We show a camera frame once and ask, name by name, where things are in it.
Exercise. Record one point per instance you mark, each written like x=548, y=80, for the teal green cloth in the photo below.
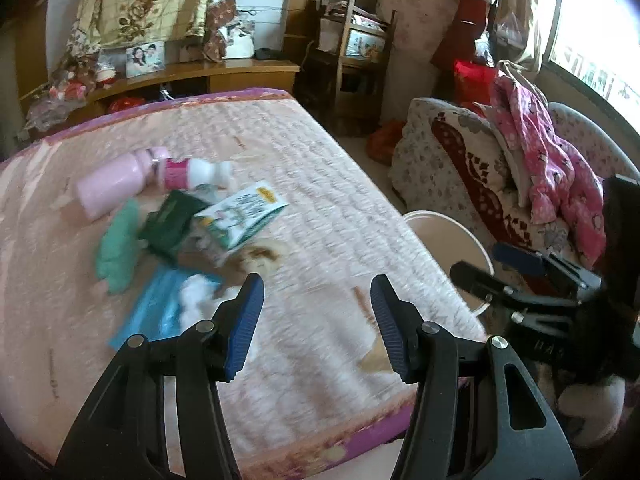
x=117, y=255

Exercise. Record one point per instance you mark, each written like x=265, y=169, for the red gift bag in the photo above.
x=472, y=80

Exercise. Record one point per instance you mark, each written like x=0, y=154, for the white fluffy cloth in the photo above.
x=595, y=405

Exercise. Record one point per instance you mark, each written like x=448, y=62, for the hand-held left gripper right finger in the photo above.
x=390, y=332

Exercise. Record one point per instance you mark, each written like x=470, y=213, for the wooden stand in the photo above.
x=345, y=75

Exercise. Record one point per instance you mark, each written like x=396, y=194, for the white plastic bucket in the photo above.
x=440, y=240

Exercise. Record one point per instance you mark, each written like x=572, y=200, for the white green milk carton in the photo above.
x=240, y=215

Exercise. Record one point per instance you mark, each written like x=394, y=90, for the yellow floral checked cloth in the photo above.
x=150, y=0

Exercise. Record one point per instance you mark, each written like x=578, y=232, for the red bag under cabinet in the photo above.
x=125, y=105

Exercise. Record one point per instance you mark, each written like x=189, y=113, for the framed scenery picture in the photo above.
x=367, y=44

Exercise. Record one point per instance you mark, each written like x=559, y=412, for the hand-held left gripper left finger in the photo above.
x=245, y=327

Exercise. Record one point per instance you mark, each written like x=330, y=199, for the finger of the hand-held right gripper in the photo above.
x=472, y=279
x=517, y=259

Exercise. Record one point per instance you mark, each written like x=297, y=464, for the red hanging cloth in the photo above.
x=465, y=30

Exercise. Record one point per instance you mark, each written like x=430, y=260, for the dark green snack packet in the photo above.
x=170, y=225

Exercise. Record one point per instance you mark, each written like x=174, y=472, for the photo frame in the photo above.
x=145, y=58

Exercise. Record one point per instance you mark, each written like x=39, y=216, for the white printed bag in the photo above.
x=239, y=40

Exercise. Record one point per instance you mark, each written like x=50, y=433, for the white crumpled tissue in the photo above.
x=195, y=295

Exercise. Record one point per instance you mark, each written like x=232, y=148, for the grey floral covered sofa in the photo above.
x=420, y=160

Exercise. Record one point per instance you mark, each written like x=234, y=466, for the red white patterned blanket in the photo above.
x=475, y=160

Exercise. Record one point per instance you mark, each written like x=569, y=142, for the rolled floral mattress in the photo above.
x=420, y=25

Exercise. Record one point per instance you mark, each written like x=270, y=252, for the white bottle with pink label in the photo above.
x=195, y=172

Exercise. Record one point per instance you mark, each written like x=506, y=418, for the orange red plastic bag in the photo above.
x=386, y=141

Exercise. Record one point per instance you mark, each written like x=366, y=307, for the window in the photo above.
x=600, y=25

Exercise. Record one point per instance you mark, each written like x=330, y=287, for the artificial flower bunch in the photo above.
x=65, y=95

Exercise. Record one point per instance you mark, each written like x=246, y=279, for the brown snack wrapper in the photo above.
x=260, y=257

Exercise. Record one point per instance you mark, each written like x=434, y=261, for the blue plastic packet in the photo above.
x=150, y=310

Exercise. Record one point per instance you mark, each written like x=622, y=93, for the pink plastic bottle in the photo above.
x=115, y=182

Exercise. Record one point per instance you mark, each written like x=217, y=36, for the pink printed pajamas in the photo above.
x=555, y=170

